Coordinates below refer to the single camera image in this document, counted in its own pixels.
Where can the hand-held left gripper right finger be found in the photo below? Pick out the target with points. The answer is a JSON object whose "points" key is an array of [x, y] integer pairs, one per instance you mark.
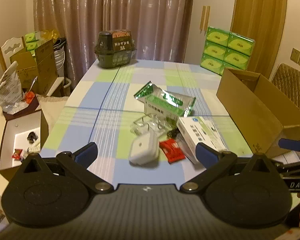
{"points": [[203, 152]]}

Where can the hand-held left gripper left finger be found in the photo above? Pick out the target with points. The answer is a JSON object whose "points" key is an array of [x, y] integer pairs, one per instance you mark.
{"points": [[86, 152]]}

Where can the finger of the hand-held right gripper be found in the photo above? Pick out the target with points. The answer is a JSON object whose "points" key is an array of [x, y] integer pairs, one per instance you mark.
{"points": [[290, 144], [292, 166]]}

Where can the white blue medicine box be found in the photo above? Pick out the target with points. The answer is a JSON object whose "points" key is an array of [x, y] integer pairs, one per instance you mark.
{"points": [[197, 130]]}

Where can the red snack packet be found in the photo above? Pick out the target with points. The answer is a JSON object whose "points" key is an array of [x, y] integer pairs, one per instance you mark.
{"points": [[171, 151]]}

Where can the small dark packet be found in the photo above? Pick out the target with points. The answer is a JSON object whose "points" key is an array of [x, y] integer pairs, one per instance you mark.
{"points": [[173, 133]]}

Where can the brown cardboard box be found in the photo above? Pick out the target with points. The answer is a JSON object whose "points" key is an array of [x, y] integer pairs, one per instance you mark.
{"points": [[252, 110]]}

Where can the white square plastic case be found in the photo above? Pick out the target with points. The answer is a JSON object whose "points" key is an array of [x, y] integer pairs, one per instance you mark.
{"points": [[142, 147]]}

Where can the clear plastic blister tray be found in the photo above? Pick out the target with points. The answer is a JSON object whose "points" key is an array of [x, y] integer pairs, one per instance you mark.
{"points": [[150, 125]]}

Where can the silver green foil bag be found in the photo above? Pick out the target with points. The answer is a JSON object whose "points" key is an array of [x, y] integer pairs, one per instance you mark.
{"points": [[170, 97]]}

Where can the white green medicine box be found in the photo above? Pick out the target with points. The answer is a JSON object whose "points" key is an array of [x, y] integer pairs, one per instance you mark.
{"points": [[155, 106]]}

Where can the grey ribbed container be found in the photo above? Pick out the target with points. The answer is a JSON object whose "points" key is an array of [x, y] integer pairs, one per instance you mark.
{"points": [[59, 60]]}

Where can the dark green lidded container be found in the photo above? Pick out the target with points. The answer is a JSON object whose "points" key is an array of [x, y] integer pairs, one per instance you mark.
{"points": [[115, 55]]}

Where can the checked tablecloth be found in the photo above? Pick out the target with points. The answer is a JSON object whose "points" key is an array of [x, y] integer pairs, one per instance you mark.
{"points": [[102, 100]]}

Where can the quilted beige chair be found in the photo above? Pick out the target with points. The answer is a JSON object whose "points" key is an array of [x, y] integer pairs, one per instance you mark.
{"points": [[290, 80]]}

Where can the small red wrapped sweet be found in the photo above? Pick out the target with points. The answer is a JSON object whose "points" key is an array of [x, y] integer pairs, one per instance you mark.
{"points": [[17, 153]]}

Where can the dark red box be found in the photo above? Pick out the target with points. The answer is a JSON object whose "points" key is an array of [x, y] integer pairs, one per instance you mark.
{"points": [[27, 108]]}

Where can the brown box with white inside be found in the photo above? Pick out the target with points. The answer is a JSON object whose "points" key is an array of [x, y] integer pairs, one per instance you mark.
{"points": [[15, 130]]}

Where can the orange ornament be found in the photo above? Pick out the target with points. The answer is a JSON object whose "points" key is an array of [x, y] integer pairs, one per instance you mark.
{"points": [[29, 97]]}

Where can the open cardboard carton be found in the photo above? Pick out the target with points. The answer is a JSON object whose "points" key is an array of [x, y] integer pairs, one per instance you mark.
{"points": [[42, 62]]}

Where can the white printed plastic bag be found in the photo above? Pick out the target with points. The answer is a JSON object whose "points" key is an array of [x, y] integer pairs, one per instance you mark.
{"points": [[7, 90]]}

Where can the stack of green tissue packs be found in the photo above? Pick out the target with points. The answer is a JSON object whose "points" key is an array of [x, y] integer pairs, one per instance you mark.
{"points": [[215, 50]]}

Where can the single green tissue pack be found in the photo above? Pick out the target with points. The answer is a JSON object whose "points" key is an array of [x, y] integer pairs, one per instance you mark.
{"points": [[31, 46], [33, 37]]}

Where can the yellow plastic bag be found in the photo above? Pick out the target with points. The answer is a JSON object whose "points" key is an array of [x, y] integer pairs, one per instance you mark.
{"points": [[51, 33]]}

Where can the wooden door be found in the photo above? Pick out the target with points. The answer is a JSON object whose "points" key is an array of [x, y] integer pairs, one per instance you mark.
{"points": [[260, 17]]}

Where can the white carved chair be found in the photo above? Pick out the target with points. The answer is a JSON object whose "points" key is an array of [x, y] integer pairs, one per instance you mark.
{"points": [[12, 45]]}

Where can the wooden slat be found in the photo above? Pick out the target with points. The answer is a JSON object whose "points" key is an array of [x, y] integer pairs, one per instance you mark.
{"points": [[203, 17], [208, 17]]}

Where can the shiny pink curtain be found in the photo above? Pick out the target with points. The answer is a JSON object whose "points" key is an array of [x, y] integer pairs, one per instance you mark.
{"points": [[90, 17]]}

